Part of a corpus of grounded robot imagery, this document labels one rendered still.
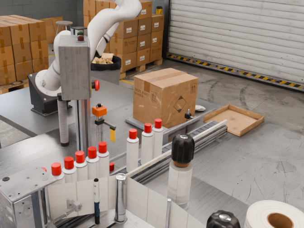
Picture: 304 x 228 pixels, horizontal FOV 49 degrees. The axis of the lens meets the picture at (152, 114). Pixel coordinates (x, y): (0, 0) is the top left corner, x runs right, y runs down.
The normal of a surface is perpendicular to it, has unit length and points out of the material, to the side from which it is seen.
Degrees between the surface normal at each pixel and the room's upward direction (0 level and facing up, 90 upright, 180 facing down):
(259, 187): 0
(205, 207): 0
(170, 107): 90
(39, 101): 90
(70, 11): 90
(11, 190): 0
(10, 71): 87
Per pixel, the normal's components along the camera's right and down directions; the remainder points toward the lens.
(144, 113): -0.74, 0.25
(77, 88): 0.21, 0.42
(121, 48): -0.55, 0.32
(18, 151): 0.05, -0.91
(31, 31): 0.81, 0.29
